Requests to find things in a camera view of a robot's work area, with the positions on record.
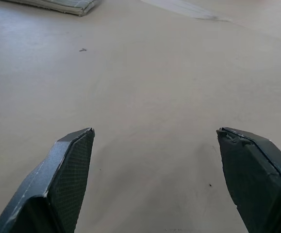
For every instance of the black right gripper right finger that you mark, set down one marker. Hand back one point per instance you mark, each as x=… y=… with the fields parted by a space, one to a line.
x=256 y=179

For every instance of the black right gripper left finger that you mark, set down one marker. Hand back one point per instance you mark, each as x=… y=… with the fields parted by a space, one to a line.
x=40 y=184

